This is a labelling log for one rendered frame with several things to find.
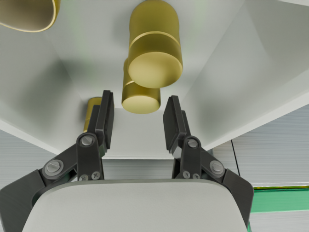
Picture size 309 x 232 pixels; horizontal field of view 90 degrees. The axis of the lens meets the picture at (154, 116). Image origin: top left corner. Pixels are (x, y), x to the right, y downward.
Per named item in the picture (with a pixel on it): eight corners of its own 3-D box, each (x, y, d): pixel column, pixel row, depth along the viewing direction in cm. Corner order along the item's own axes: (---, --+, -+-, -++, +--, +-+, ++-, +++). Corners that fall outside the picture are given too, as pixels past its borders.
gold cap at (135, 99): (123, 50, 13) (119, 94, 11) (163, 55, 14) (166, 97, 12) (123, 76, 16) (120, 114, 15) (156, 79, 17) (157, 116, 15)
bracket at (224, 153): (183, 149, 29) (187, 191, 26) (206, 134, 21) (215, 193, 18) (201, 150, 30) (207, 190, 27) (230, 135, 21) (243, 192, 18)
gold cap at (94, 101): (110, 111, 24) (106, 139, 22) (85, 105, 22) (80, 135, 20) (118, 101, 21) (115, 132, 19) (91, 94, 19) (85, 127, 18)
